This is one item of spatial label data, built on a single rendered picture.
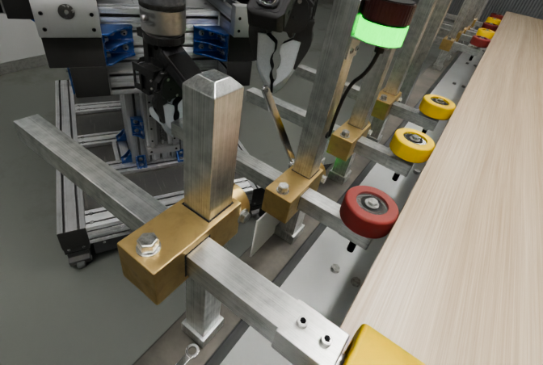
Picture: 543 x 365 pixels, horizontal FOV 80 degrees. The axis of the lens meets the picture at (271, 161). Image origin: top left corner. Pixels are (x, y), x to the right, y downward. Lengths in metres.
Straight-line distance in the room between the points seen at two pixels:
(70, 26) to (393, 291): 0.89
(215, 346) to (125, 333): 0.83
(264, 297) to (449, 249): 0.29
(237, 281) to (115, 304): 1.14
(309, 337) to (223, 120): 0.18
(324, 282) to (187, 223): 0.46
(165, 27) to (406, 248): 0.50
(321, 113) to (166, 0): 0.30
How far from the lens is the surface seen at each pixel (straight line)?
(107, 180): 0.40
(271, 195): 0.52
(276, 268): 0.64
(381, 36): 0.43
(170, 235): 0.32
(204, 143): 0.28
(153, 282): 0.31
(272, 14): 0.39
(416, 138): 0.71
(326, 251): 0.79
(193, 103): 0.27
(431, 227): 0.52
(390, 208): 0.51
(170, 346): 0.56
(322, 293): 0.73
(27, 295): 1.55
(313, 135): 0.52
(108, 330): 1.39
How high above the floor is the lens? 1.22
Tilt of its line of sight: 37 degrees down
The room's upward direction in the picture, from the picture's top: 11 degrees clockwise
